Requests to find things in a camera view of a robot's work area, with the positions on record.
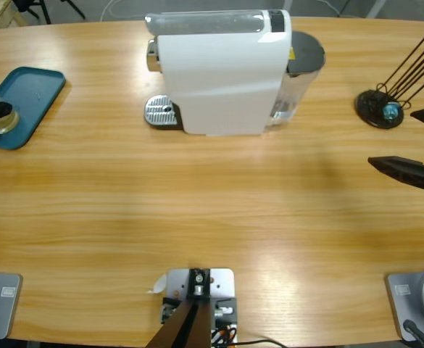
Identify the grey translucent machine lever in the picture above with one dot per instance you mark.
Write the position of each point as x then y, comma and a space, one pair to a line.
204, 23

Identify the blue coffee capsule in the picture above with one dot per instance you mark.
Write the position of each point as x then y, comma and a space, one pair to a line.
390, 112

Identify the white capsule coffee machine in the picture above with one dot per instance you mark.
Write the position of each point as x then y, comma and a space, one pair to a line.
226, 83

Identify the teal plastic tray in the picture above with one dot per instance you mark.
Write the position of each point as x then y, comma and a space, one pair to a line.
34, 90

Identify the black capsule stand with rods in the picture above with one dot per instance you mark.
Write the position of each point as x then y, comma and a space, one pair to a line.
371, 108

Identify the black tripod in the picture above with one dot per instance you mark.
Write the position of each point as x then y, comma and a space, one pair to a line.
44, 9

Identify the clear water tank black lid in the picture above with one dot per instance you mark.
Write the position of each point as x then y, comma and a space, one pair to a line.
298, 87

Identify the metal drip tray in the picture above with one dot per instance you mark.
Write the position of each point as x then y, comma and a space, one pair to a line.
159, 110

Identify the white tape scrap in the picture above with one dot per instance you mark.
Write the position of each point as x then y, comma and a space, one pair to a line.
159, 284

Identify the grey metal frame leg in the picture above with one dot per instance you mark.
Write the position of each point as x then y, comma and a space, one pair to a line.
375, 8

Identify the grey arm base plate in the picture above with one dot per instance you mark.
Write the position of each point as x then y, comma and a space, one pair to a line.
407, 304
5, 308

